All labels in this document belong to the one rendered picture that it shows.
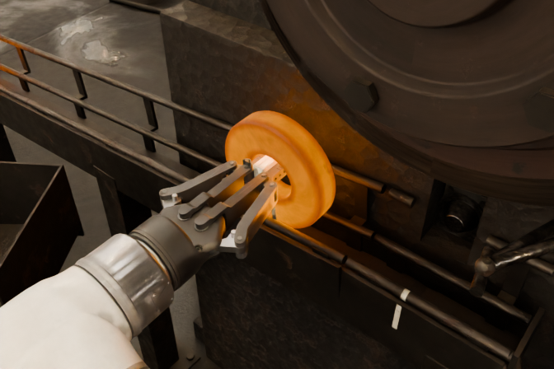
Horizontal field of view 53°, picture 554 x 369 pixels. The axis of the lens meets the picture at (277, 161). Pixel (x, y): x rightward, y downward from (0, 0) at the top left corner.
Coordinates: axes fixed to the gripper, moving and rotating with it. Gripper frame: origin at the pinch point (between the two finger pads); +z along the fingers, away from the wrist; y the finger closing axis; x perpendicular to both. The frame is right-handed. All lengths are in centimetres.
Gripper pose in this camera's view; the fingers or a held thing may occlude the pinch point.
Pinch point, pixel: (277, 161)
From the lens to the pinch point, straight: 68.0
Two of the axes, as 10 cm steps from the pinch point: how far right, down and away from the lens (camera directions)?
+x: -0.3, -7.6, -6.4
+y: 7.7, 3.9, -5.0
